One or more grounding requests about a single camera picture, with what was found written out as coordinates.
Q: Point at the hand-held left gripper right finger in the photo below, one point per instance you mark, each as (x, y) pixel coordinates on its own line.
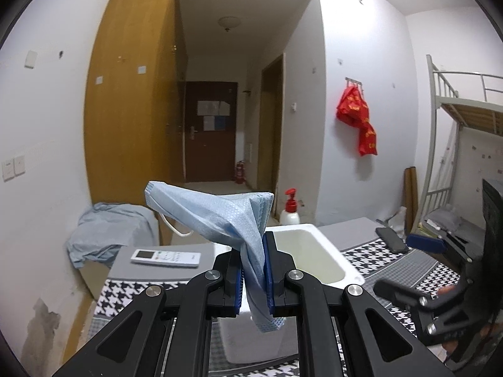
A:
(269, 282)

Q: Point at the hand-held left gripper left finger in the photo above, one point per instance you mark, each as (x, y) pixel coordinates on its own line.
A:
(235, 294)

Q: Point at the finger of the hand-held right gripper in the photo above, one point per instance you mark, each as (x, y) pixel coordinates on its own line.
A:
(426, 242)
(397, 288)

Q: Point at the white foam box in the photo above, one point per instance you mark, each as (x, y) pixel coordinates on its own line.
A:
(314, 251)

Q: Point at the blue face mask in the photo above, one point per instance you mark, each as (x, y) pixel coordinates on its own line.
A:
(204, 212)

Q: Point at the person's right hand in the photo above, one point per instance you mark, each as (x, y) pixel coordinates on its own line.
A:
(448, 289)

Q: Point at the grey bedding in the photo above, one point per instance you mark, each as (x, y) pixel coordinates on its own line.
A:
(452, 222)

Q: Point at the black smartphone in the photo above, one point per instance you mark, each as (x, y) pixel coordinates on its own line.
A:
(392, 240)

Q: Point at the white plastic bag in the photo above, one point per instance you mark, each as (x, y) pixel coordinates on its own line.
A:
(395, 220)

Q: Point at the wooden boards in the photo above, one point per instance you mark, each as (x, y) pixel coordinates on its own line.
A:
(411, 196)

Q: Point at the white red-pump lotion bottle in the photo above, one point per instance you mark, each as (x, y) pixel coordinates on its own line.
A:
(290, 214)

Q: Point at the white remote control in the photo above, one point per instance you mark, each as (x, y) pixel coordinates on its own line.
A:
(165, 258)

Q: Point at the houndstooth tablecloth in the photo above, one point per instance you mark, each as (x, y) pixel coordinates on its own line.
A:
(129, 302)

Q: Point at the red fire extinguisher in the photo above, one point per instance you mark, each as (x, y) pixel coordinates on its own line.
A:
(239, 173)

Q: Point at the grey metal bunk bed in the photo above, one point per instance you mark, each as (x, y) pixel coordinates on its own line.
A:
(434, 125)

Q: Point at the red plastic bag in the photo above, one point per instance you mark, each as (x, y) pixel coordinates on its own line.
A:
(351, 106)
(367, 139)

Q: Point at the brown entrance door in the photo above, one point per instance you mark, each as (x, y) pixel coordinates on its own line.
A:
(210, 153)

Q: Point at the light blue garment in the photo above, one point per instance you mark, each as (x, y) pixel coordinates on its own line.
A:
(106, 231)

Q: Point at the wooden side door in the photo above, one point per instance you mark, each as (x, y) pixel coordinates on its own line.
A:
(271, 133)

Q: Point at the blue paper notice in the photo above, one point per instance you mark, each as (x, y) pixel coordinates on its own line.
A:
(221, 122)

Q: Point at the small white paper notice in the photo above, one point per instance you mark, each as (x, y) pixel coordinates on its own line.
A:
(210, 123)
(224, 108)

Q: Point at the large white paper notice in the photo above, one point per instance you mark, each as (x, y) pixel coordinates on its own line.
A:
(208, 108)

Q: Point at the wooden wardrobe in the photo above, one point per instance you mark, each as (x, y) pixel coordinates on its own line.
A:
(133, 106)

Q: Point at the ceiling lamp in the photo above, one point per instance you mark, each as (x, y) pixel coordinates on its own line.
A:
(229, 22)

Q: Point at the metal wall hook rack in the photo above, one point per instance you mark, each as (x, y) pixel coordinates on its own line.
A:
(354, 81)

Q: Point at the white wall socket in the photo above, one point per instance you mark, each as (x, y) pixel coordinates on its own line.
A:
(19, 165)
(8, 169)

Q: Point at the white wall switch plate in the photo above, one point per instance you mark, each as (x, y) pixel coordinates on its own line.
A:
(30, 58)

